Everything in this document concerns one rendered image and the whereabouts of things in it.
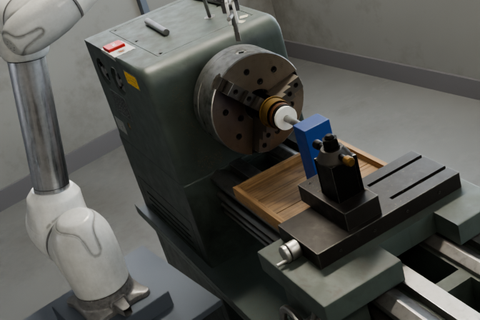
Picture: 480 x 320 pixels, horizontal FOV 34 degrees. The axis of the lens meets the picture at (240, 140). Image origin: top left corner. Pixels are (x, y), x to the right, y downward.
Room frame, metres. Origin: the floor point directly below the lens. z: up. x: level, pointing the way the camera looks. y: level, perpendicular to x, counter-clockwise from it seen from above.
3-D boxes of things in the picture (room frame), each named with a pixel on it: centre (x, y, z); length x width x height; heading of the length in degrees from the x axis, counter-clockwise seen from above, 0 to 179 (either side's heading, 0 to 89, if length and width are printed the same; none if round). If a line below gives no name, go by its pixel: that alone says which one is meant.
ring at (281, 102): (2.03, -0.12, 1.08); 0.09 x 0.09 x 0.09; 21
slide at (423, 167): (1.63, -0.26, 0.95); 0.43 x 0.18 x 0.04; 111
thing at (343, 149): (1.61, -0.20, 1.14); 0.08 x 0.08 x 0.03
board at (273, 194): (1.93, -0.16, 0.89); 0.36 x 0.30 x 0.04; 111
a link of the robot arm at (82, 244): (1.80, 0.48, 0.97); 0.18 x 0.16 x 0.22; 28
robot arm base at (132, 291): (1.78, 0.46, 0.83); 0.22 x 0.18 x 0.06; 29
